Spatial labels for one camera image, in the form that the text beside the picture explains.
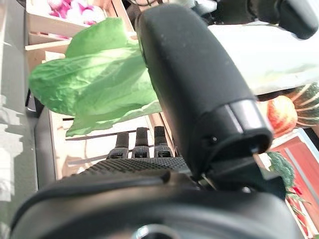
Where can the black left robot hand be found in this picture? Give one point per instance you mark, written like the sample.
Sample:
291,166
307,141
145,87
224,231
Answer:
299,17

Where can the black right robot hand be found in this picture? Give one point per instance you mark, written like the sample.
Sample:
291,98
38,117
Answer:
199,74

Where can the long napa cabbage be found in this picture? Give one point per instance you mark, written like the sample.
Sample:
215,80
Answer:
99,74

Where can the green striped pumpkin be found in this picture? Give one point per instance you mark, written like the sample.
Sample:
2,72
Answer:
309,104

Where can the small orange pumpkin green stem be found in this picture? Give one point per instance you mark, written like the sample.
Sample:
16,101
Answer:
281,114

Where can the dark green broccoli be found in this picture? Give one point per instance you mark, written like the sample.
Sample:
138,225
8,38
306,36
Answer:
281,166

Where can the wooden carrot crate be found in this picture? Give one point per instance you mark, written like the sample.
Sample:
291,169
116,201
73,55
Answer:
304,154

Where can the wooden slatted cabbage crate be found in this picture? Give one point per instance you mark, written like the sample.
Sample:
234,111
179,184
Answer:
74,147

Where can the wooden onion crate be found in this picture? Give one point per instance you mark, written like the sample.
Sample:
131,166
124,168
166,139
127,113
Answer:
49,23

